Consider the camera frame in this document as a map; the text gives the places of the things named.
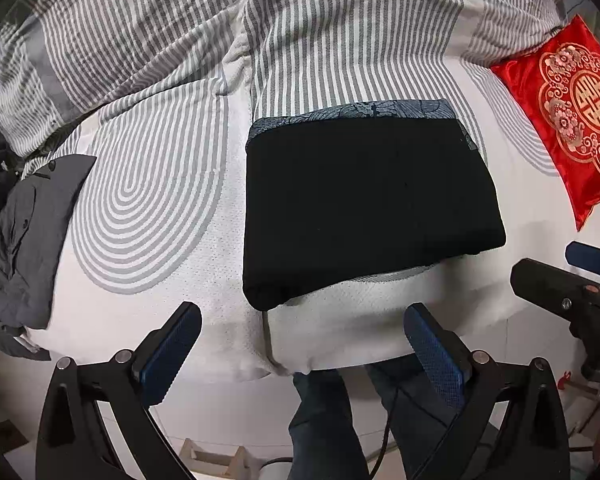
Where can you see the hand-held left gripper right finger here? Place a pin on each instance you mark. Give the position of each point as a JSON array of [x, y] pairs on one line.
[[432, 355]]

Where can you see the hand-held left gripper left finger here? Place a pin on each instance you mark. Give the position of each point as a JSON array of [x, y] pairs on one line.
[[172, 352]]

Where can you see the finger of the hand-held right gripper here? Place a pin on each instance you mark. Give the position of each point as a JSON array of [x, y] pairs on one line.
[[545, 282], [592, 256]]

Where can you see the dark pants with patterned waistband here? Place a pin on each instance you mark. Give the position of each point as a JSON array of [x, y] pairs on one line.
[[370, 200]]

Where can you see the person's legs in blue jeans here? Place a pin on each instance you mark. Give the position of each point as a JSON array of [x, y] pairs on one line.
[[330, 425]]

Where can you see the grey striped white bed sheet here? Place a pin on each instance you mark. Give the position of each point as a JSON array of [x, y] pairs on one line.
[[145, 200]]

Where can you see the red embroidered cushion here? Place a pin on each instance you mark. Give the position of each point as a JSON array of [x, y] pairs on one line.
[[585, 100]]

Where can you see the grey shirt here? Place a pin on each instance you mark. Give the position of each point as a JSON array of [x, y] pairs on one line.
[[25, 240]]

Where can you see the grey striped quilt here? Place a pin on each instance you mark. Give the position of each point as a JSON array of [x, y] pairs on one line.
[[130, 35]]

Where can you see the wooden frame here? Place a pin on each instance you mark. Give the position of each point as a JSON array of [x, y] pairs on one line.
[[215, 457]]

